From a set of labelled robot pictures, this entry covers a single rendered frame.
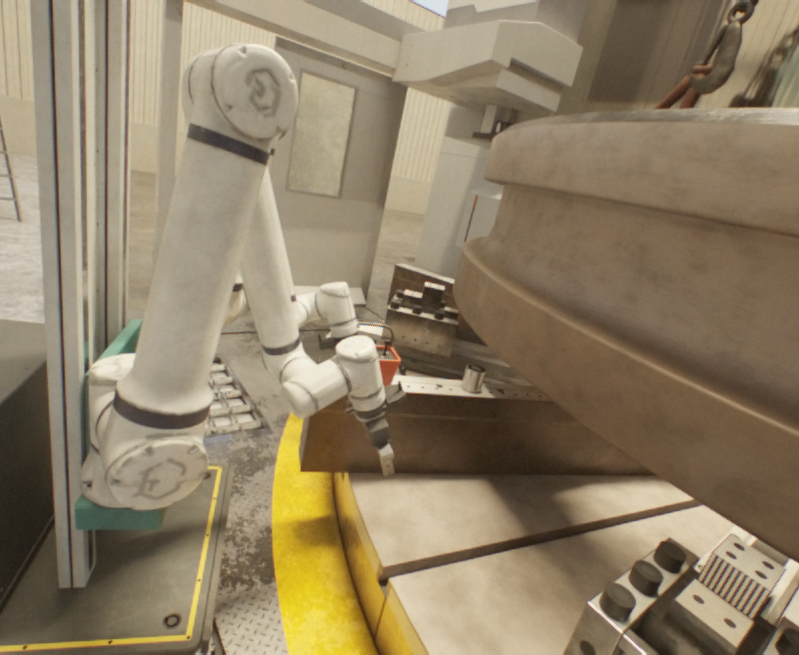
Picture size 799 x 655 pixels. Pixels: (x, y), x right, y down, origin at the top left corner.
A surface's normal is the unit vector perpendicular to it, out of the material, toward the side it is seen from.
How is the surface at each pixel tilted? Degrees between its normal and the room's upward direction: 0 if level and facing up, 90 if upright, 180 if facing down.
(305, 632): 0
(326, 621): 0
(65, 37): 90
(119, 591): 0
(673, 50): 90
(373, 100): 90
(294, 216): 90
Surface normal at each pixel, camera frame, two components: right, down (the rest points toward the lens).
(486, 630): 0.20, -0.92
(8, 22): 0.55, 0.39
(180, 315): 0.22, 0.29
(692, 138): -0.89, -0.04
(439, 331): -0.14, 0.30
